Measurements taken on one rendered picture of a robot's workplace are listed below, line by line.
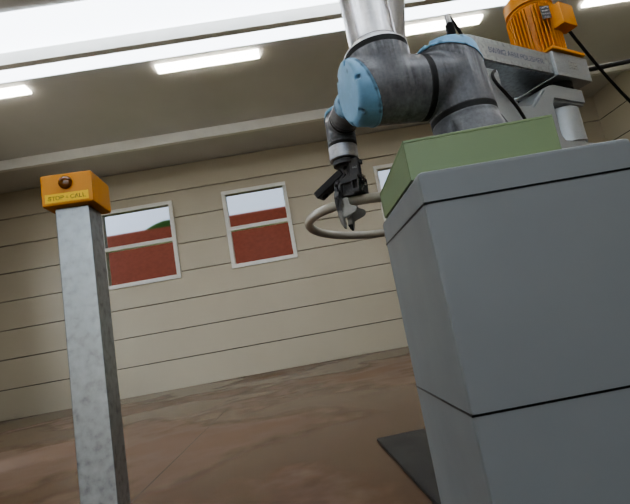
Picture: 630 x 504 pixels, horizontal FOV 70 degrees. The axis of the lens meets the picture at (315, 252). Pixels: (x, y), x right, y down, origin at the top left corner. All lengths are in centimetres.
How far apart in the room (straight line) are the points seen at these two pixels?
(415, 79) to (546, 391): 66
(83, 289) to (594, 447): 107
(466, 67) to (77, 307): 104
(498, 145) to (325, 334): 717
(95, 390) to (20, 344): 825
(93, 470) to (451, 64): 119
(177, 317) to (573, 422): 772
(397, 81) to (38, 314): 864
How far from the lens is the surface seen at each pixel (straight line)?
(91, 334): 117
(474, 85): 110
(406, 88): 104
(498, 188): 87
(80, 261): 120
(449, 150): 92
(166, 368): 837
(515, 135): 98
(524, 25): 281
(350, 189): 136
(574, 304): 89
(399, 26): 139
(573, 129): 260
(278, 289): 801
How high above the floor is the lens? 61
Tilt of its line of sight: 9 degrees up
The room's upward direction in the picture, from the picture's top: 10 degrees counter-clockwise
